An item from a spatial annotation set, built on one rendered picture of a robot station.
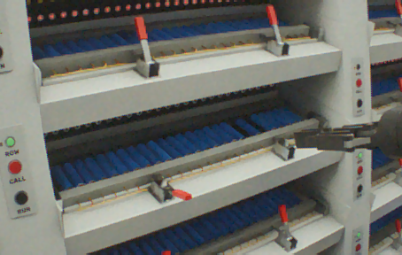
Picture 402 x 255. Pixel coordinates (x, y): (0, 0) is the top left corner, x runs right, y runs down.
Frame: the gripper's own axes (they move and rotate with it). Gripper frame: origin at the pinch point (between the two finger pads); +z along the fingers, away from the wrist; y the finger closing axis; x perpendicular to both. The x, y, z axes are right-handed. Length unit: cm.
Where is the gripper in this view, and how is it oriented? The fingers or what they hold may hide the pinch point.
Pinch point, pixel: (313, 138)
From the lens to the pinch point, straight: 85.9
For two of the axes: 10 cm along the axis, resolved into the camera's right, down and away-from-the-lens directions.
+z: -5.5, 0.6, 8.3
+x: -2.0, -9.8, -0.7
